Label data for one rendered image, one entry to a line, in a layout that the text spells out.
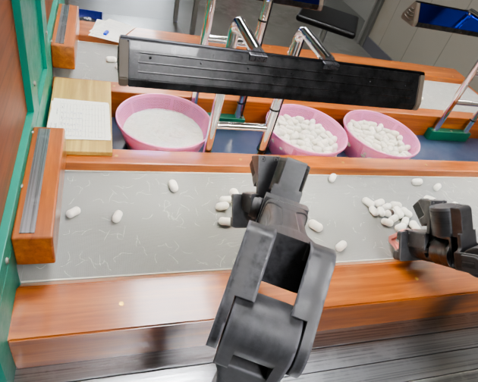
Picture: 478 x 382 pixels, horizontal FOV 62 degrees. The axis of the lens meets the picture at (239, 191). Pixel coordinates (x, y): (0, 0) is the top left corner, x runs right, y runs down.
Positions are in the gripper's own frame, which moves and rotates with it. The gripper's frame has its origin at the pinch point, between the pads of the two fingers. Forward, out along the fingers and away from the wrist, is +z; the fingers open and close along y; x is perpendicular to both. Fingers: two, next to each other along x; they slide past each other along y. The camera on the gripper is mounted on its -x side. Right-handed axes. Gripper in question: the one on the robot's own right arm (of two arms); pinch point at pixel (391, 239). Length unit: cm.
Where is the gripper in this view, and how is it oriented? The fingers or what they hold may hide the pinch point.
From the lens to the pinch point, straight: 105.5
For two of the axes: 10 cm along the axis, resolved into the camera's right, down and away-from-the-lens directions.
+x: -0.3, 10.0, 0.4
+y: -9.5, -0.1, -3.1
